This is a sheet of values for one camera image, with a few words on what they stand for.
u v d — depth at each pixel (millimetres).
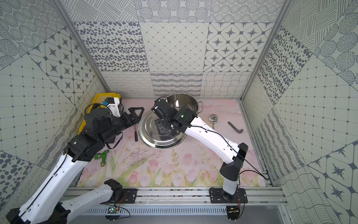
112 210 715
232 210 720
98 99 963
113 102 556
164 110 486
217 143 438
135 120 549
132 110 549
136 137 963
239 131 1000
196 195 761
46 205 373
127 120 539
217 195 757
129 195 738
